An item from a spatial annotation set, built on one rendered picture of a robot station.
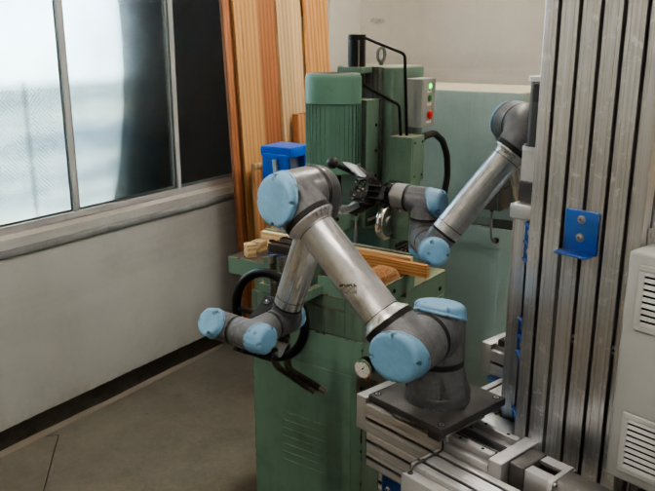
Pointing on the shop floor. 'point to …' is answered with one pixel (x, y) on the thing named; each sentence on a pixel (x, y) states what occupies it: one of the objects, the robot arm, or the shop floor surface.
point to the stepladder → (282, 157)
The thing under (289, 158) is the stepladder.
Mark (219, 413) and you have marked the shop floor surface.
